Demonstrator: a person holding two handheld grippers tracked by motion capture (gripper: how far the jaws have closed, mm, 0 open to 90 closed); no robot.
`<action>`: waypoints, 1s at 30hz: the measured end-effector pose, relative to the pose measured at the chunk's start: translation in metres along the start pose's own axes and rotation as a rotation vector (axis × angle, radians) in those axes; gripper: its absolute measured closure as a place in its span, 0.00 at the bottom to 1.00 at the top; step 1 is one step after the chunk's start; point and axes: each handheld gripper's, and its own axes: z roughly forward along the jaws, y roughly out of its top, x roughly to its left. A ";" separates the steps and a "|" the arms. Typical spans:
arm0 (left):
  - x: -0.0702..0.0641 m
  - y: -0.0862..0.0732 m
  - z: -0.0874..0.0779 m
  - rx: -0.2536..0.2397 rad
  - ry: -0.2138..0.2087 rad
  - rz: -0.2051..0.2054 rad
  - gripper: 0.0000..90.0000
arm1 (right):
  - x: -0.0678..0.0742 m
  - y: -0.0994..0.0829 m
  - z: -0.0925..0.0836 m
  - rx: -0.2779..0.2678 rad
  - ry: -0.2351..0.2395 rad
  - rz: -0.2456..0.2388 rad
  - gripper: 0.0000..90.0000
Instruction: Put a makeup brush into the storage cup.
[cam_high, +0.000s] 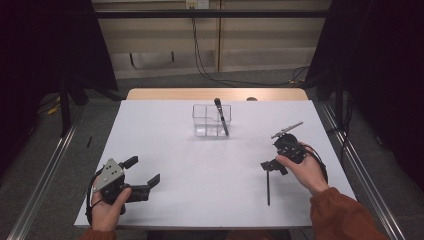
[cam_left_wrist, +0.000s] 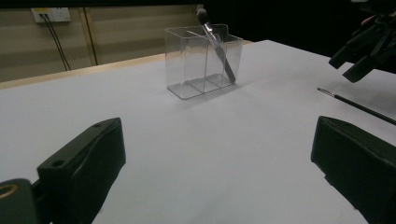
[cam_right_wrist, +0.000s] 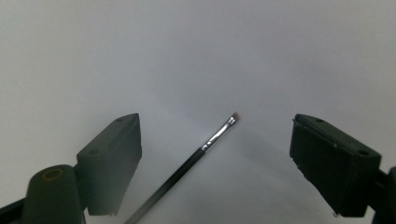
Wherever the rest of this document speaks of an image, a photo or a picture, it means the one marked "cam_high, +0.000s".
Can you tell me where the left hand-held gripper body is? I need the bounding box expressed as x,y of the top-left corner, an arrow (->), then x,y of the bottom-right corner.
92,158 -> 152,215

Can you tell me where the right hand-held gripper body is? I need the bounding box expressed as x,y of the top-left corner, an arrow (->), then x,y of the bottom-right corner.
270,121 -> 308,165

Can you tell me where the thick black makeup brush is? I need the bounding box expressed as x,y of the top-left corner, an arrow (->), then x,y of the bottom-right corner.
213,97 -> 231,137

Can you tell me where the clear plastic organizer box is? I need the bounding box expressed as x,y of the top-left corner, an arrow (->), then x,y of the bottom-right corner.
191,103 -> 233,139

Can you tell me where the person's right hand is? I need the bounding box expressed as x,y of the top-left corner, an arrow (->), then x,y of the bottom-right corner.
275,143 -> 331,196

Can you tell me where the person's left hand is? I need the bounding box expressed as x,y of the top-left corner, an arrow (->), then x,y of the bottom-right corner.
90,187 -> 133,233

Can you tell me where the black metal stand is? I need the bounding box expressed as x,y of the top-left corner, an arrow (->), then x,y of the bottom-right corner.
334,71 -> 346,163
59,74 -> 72,138

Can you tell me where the black curtain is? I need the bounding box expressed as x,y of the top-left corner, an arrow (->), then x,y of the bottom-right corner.
304,0 -> 424,193
0,0 -> 118,176

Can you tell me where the black horizontal metal bar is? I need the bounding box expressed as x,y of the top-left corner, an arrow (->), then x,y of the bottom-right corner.
94,9 -> 330,20

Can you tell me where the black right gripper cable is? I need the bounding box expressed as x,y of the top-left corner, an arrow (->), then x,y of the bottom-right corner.
299,143 -> 330,185

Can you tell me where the silver metal floor rail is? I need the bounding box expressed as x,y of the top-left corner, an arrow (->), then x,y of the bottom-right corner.
319,101 -> 407,240
6,109 -> 85,240

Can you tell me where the long black hanging cable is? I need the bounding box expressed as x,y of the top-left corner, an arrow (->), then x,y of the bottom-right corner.
190,7 -> 311,88

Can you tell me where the white wall socket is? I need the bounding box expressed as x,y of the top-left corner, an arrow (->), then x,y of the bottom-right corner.
185,0 -> 211,10

